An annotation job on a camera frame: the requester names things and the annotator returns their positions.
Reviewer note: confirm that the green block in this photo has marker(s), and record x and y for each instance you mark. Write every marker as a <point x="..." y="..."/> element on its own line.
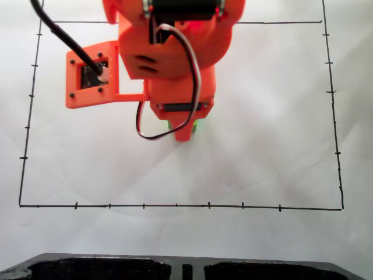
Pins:
<point x="195" y="126"/>

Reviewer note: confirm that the black plastic tray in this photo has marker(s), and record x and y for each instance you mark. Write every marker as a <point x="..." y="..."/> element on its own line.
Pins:
<point x="116" y="257"/>

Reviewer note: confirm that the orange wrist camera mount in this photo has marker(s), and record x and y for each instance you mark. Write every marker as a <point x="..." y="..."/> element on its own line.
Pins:
<point x="73" y="99"/>

